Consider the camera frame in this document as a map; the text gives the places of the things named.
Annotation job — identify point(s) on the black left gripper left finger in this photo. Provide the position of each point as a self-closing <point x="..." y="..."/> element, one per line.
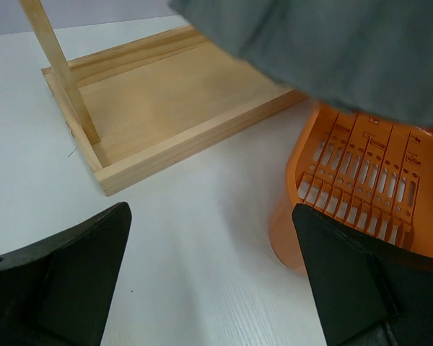
<point x="58" y="291"/>

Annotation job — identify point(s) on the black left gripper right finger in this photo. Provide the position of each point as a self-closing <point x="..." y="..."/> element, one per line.
<point x="366" y="291"/>

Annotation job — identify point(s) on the grey pleated skirt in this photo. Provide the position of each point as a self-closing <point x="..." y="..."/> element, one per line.
<point x="371" y="56"/>

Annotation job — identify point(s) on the orange plastic basket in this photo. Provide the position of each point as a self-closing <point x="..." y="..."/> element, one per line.
<point x="370" y="174"/>

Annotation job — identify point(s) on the wooden clothes rack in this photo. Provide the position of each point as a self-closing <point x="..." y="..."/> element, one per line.
<point x="140" y="107"/>

